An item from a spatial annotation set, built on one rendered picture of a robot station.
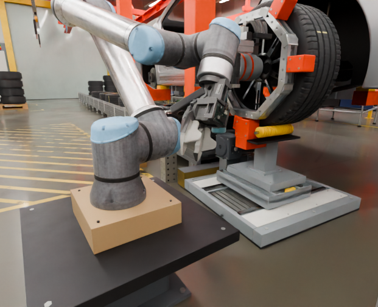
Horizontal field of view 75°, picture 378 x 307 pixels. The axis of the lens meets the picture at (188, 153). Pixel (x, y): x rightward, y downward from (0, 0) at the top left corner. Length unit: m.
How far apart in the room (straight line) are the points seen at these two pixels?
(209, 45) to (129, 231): 0.58
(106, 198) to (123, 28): 0.50
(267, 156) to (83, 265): 1.19
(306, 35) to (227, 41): 0.68
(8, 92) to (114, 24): 8.53
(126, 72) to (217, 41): 0.43
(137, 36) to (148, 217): 0.52
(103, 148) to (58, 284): 0.37
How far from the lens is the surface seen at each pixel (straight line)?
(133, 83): 0.99
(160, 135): 0.87
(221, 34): 0.71
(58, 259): 0.83
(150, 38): 0.67
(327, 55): 1.40
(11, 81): 9.25
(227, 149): 1.79
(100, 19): 0.88
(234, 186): 1.66
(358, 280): 1.32
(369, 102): 3.55
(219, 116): 0.62
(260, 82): 1.53
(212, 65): 0.66
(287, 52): 1.28
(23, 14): 14.28
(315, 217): 1.55
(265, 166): 1.61
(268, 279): 1.18
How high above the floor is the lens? 0.77
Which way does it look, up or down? 16 degrees down
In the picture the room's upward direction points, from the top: straight up
